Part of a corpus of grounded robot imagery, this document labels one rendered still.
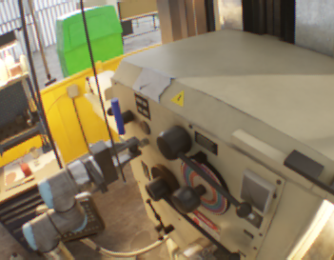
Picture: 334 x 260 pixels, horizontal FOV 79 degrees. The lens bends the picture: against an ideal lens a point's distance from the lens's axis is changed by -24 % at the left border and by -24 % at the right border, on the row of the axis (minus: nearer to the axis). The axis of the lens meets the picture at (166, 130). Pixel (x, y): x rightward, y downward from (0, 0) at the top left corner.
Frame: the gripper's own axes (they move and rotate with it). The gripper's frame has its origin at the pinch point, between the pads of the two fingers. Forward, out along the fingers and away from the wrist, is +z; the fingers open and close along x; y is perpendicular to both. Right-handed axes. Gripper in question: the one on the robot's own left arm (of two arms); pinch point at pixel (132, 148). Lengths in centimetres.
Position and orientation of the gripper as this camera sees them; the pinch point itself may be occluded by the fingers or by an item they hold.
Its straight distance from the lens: 80.3
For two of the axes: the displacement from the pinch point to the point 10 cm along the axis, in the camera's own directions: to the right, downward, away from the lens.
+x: 1.1, 8.1, 5.7
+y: -6.0, -4.0, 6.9
